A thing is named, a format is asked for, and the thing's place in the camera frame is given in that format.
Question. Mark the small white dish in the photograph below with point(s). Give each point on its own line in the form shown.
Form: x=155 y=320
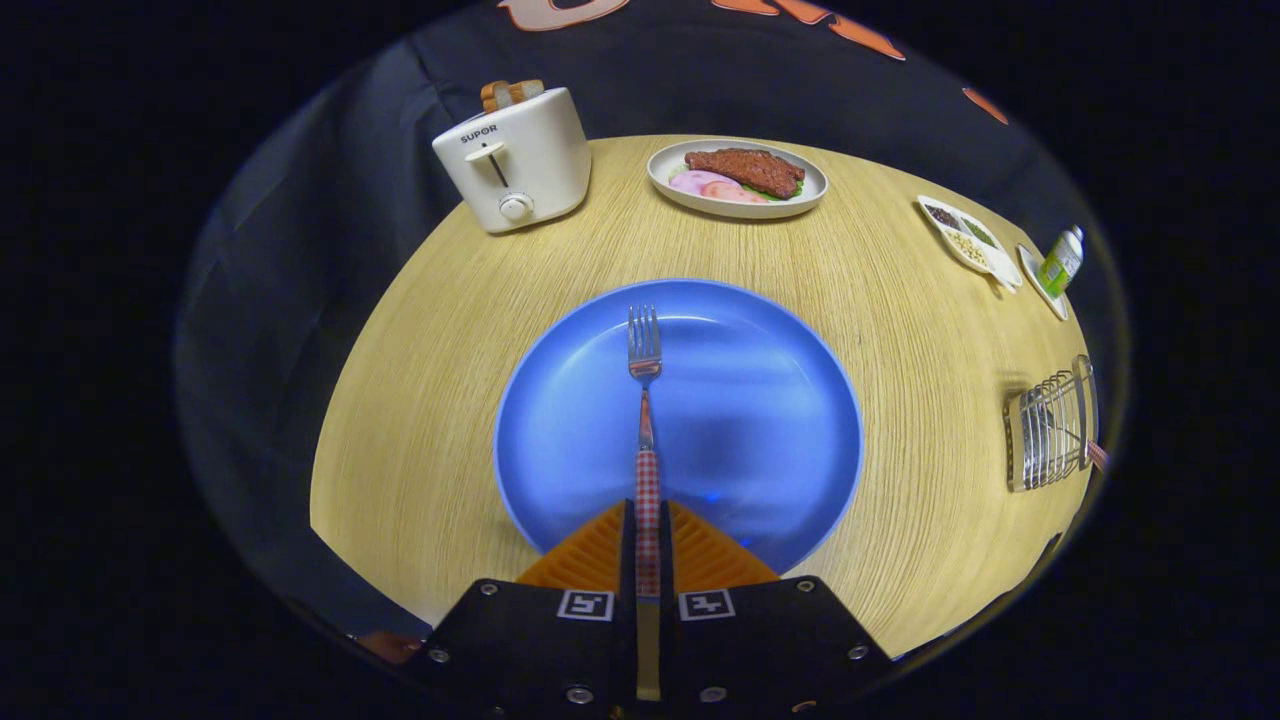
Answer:
x=1040 y=285

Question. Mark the toasted bread slice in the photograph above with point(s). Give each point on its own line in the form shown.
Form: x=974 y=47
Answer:
x=528 y=89
x=495 y=96

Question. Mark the pink ham slices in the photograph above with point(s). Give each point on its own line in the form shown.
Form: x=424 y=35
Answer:
x=705 y=184

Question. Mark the blue round plate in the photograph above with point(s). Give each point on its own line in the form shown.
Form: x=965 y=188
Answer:
x=760 y=420

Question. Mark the white divided tray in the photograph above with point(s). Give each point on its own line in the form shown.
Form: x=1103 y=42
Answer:
x=1003 y=268

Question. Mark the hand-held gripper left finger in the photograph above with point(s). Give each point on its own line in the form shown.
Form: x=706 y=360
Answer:
x=629 y=560

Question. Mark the metal cutlery basket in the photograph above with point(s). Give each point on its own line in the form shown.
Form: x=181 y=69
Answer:
x=1050 y=430

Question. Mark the pile of dark red beans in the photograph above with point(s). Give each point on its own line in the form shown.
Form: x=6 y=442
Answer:
x=942 y=215

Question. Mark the brown grilled meat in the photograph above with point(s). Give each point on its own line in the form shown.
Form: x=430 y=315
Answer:
x=745 y=170

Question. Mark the pile of green beans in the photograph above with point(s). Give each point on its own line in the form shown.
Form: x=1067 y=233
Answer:
x=979 y=233

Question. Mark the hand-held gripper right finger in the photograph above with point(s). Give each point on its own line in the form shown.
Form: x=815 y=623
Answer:
x=665 y=560

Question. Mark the green label metal bottle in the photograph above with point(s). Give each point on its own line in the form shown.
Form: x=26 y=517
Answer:
x=1060 y=265

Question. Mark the white toaster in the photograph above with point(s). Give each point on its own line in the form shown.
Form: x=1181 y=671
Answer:
x=530 y=150

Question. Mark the pile of yellow soybeans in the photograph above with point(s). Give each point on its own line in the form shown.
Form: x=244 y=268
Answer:
x=966 y=250

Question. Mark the green lettuce leaf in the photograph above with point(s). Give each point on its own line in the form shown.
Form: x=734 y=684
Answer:
x=790 y=190

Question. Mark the white oval plate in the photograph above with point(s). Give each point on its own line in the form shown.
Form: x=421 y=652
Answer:
x=690 y=200

